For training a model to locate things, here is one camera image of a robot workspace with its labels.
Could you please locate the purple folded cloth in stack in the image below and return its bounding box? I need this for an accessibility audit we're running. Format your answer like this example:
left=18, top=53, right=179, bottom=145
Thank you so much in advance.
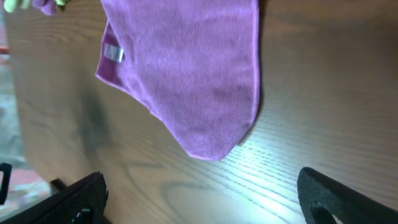
left=32, top=0, right=57, bottom=16

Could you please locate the top green folded cloth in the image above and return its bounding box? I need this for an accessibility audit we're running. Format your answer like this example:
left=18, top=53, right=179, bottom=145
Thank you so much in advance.
left=3, top=0, right=31, bottom=13

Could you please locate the bottom green folded cloth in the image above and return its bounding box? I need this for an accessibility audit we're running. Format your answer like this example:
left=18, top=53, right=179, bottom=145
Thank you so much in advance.
left=55, top=0, right=69, bottom=6

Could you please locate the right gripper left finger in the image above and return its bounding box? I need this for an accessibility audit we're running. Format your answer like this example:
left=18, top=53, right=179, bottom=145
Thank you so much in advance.
left=1, top=172, right=108, bottom=224

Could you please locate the green folded cloth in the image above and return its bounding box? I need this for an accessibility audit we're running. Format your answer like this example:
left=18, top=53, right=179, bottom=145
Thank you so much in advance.
left=55, top=0, right=69, bottom=6
left=3, top=0, right=31, bottom=13

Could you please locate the purple microfiber cloth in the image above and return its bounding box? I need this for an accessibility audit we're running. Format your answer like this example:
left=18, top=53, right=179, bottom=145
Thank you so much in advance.
left=96, top=0, right=260, bottom=161

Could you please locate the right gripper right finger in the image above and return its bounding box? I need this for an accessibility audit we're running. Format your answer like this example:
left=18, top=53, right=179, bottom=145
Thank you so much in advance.
left=297, top=167, right=397, bottom=224

